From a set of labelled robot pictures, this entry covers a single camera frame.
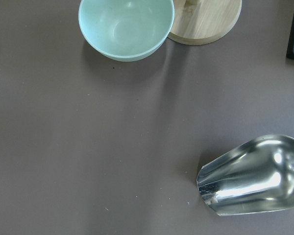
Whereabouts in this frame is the wooden mug tree stand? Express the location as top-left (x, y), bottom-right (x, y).
top-left (168, 0), bottom-right (242, 46)

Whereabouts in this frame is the green bowl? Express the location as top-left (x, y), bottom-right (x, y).
top-left (78, 0), bottom-right (174, 62)

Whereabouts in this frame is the metal scoop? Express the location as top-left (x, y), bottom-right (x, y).
top-left (196, 135), bottom-right (294, 216)

